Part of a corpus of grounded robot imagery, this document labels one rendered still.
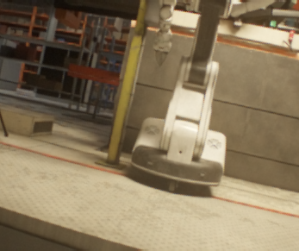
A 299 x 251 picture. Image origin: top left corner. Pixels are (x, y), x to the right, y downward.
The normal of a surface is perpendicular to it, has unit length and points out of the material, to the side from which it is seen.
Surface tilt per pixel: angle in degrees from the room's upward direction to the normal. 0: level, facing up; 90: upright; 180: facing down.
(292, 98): 90
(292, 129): 90
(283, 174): 90
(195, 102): 61
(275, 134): 90
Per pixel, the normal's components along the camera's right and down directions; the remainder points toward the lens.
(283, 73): -0.17, 0.04
